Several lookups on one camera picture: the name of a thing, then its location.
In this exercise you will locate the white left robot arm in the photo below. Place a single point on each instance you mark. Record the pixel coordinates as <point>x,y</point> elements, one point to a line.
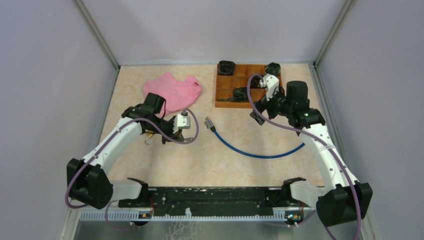
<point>87,178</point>

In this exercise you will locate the wooden compartment tray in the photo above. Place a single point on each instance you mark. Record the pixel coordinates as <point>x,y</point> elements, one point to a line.
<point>224,84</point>

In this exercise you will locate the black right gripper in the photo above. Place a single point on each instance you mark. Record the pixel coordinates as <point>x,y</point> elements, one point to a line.
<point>263,104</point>

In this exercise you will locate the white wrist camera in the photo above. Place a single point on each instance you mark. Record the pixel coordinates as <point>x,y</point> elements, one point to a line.
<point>271,84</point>
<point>182,121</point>

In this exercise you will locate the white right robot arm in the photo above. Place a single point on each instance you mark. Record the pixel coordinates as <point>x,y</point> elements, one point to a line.
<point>343,198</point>

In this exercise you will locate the grey slotted cable duct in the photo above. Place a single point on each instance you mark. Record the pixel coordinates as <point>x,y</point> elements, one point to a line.
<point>278,214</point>

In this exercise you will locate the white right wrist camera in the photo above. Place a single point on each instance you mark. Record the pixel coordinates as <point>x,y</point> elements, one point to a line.
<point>271,84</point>

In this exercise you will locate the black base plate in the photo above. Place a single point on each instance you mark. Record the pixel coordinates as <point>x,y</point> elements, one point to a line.
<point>214,202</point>

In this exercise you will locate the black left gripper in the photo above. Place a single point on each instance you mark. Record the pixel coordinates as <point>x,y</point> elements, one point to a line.
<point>177,136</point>

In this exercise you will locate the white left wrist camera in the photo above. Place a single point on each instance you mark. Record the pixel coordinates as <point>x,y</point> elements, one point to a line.
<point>182,121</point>

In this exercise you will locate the pink cloth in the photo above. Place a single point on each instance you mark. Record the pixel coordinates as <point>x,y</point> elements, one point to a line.
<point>178,94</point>

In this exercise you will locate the brass padlock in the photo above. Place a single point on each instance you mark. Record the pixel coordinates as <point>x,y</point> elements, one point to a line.
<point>148,140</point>

